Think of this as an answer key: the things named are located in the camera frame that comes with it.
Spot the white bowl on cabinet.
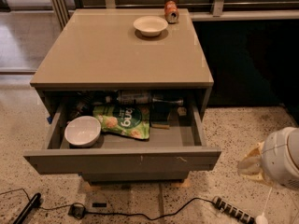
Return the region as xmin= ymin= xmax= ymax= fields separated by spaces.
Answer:
xmin=134 ymin=16 xmax=168 ymax=37

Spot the dark box in drawer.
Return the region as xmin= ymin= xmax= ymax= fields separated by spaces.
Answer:
xmin=150 ymin=102 xmax=170 ymax=129

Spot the black power cable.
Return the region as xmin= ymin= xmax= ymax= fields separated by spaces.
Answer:
xmin=0 ymin=188 xmax=216 ymax=221

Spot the black power strip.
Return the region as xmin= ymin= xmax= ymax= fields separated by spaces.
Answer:
xmin=212 ymin=196 xmax=255 ymax=224

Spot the grey drawer cabinet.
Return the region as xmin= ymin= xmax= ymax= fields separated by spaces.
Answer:
xmin=29 ymin=8 xmax=215 ymax=185

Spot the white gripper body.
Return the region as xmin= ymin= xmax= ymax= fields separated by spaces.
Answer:
xmin=262 ymin=127 xmax=299 ymax=189

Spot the yellow foam padded gripper finger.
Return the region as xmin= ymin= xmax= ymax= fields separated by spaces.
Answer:
xmin=237 ymin=142 xmax=264 ymax=182

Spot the green snack bag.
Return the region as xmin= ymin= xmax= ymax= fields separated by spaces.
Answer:
xmin=93 ymin=105 xmax=150 ymax=140

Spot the white plug and cable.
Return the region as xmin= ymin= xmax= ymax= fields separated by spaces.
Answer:
xmin=255 ymin=187 xmax=274 ymax=224

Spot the grey top drawer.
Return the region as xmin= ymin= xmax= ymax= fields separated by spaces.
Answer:
xmin=24 ymin=104 xmax=221 ymax=175

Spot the white bowl in drawer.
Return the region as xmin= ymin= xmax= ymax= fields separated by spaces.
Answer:
xmin=64 ymin=116 xmax=101 ymax=147

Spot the black bar on floor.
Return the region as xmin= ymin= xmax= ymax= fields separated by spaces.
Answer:
xmin=13 ymin=192 xmax=41 ymax=224

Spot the plastic bottle in drawer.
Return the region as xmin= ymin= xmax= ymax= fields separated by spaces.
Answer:
xmin=105 ymin=90 xmax=184 ymax=105

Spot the black power adapter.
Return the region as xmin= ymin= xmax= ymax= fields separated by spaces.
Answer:
xmin=68 ymin=203 xmax=86 ymax=219

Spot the orange soda can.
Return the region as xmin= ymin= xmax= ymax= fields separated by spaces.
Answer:
xmin=164 ymin=1 xmax=179 ymax=23

